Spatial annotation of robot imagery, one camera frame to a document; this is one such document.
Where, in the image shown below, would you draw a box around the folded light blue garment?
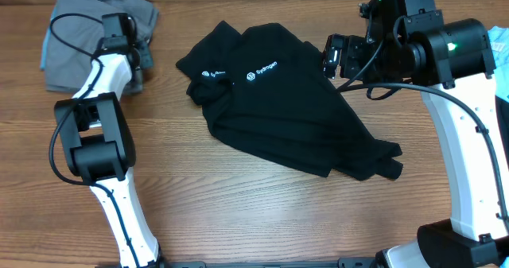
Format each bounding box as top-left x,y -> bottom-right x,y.
40,29 -> 51,71

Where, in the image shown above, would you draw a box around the black Sydrogen t-shirt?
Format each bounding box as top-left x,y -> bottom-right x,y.
177,22 -> 402,181

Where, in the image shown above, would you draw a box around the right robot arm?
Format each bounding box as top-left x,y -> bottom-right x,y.
323,0 -> 508,268

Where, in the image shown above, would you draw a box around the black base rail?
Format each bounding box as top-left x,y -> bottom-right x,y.
147,257 -> 380,268

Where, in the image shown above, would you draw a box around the folded grey trousers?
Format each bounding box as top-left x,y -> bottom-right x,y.
43,0 -> 159,93

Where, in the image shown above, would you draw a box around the light blue shirt right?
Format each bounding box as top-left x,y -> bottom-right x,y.
488,26 -> 509,103

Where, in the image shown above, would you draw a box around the black garment at right edge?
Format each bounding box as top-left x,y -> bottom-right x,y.
495,96 -> 509,155

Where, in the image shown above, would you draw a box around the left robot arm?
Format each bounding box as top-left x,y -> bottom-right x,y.
49,13 -> 165,267

